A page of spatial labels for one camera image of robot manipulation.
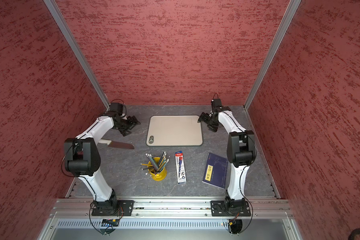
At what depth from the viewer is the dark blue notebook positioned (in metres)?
0.83

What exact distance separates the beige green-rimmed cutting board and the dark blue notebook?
5.4 inches

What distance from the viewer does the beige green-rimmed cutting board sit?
3.29 feet
